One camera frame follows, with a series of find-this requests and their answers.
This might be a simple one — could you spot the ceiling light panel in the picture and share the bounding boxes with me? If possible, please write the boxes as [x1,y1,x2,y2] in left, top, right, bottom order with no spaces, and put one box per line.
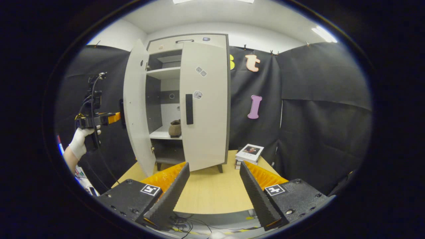
[173,0,254,4]
[311,26,338,43]

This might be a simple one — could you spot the white shoe cabinet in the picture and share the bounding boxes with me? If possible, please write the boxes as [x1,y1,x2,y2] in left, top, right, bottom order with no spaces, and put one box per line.
[145,33,232,174]

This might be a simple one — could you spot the white papers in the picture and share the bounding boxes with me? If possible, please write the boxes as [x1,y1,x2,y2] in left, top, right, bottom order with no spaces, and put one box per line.
[75,165,99,196]

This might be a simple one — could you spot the white portrait cover book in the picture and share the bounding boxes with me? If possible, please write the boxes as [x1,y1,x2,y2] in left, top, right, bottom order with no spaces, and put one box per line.
[235,143,265,162]

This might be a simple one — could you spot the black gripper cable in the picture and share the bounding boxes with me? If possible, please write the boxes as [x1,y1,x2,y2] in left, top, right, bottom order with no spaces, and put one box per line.
[77,74,121,185]

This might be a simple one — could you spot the black backdrop cloth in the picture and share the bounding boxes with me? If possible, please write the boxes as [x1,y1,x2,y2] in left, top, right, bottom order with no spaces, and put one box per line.
[55,41,373,196]

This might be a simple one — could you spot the white shoe cabinet door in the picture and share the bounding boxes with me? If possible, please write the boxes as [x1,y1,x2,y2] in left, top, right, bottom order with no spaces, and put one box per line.
[120,39,157,177]
[179,41,230,172]

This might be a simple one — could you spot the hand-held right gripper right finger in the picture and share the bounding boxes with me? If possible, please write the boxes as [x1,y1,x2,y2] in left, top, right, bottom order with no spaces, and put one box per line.
[239,161,329,231]

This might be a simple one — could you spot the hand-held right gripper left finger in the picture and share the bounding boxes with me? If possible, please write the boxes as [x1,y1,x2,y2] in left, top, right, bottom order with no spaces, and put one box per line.
[95,162,191,230]

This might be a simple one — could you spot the black cable bundle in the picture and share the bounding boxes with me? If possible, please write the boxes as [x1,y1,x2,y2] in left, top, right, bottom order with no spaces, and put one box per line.
[168,214,263,238]

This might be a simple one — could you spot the white cabinet drawer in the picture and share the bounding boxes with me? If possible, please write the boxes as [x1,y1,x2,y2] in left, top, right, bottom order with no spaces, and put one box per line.
[147,34,228,55]

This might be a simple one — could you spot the brown shoe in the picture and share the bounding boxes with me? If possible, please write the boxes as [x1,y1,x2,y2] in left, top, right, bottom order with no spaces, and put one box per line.
[168,119,182,138]

